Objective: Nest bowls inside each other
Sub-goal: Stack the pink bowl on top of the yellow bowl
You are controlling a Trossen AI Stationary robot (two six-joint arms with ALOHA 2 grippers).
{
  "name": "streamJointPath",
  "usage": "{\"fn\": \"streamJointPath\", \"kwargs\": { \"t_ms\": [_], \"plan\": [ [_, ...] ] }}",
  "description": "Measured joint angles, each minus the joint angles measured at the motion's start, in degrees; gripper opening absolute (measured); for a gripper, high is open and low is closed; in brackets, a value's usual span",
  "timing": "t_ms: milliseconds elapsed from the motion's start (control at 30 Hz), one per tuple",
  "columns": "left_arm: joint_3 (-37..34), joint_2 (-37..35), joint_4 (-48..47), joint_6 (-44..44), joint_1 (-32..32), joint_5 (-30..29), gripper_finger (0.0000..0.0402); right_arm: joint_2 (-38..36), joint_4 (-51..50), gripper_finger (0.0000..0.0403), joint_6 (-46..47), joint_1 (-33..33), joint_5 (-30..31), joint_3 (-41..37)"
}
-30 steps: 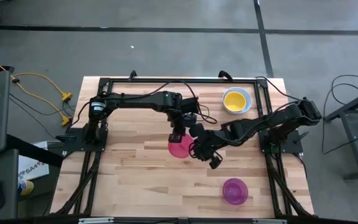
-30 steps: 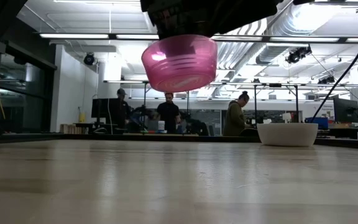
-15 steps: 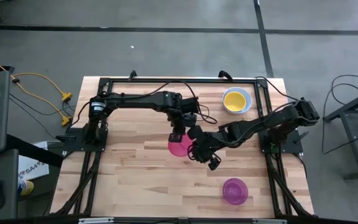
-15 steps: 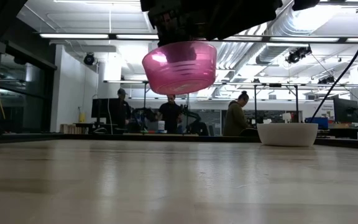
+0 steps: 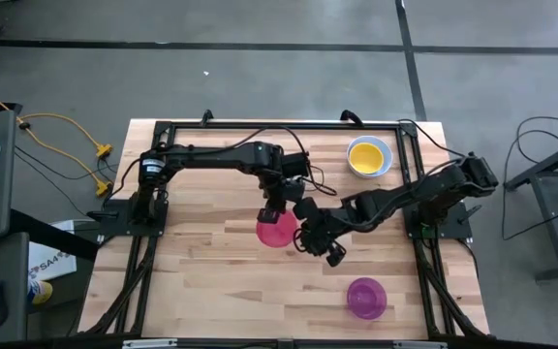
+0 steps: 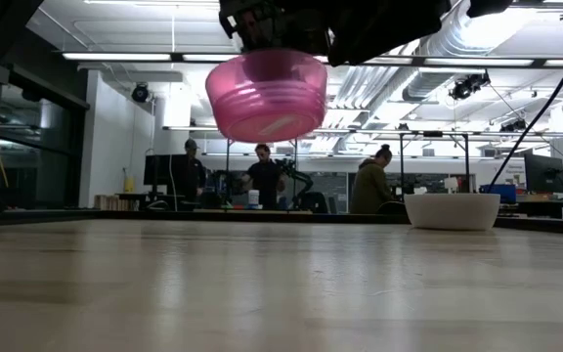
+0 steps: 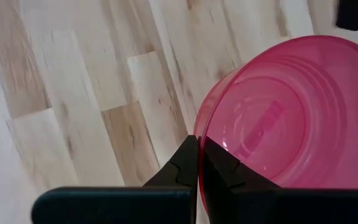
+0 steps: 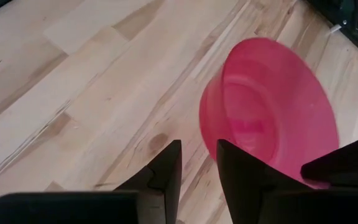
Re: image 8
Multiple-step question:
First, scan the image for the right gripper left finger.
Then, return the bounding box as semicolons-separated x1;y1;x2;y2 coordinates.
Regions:
114;139;183;224

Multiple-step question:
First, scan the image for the dark green bracket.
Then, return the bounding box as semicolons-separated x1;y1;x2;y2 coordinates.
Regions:
337;0;358;32

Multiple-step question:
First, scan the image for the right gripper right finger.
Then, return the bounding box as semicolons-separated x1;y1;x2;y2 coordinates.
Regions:
217;139;310;224

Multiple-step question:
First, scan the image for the pink translucent plastic bowl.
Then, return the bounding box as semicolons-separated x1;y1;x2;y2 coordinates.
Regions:
198;37;341;189

